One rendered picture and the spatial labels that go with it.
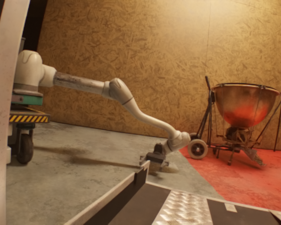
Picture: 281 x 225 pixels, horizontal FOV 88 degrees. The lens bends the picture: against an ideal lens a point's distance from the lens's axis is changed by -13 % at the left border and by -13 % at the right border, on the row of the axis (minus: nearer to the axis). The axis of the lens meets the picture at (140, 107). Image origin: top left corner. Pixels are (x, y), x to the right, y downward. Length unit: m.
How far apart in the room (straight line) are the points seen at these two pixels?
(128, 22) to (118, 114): 1.46
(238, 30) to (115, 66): 2.18
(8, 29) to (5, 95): 0.08
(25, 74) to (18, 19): 0.87
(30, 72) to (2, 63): 0.88
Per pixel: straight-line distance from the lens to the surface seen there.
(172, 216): 0.63
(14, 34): 0.27
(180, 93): 2.62
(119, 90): 1.13
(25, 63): 1.14
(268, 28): 3.72
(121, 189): 0.68
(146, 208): 0.78
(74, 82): 1.28
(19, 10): 0.28
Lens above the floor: 0.45
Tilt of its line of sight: level
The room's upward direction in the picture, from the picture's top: 8 degrees clockwise
